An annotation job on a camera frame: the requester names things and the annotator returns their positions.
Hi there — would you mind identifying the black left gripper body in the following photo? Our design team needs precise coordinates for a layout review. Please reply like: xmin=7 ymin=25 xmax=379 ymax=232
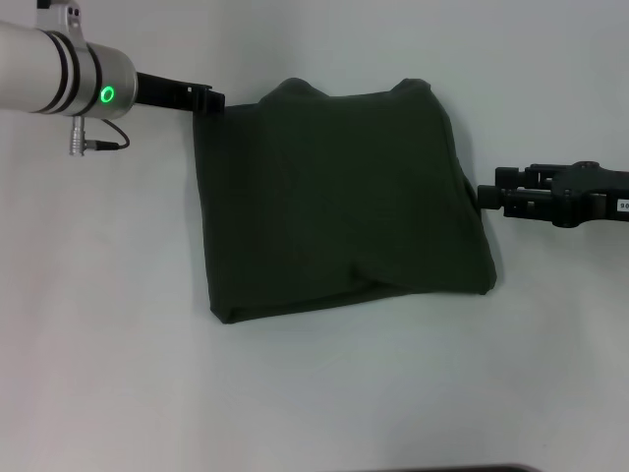
xmin=132 ymin=72 xmax=213 ymax=115

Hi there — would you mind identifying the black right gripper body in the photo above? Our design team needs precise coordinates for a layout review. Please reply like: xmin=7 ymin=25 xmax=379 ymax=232
xmin=547 ymin=160 xmax=629 ymax=230

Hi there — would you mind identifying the dark green FREE t-shirt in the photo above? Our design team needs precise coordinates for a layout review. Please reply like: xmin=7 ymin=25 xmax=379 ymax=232
xmin=192 ymin=77 xmax=497 ymax=326

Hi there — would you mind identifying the silver camera mount bracket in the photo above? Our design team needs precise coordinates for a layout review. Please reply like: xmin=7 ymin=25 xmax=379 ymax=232
xmin=34 ymin=0 xmax=88 ymax=44

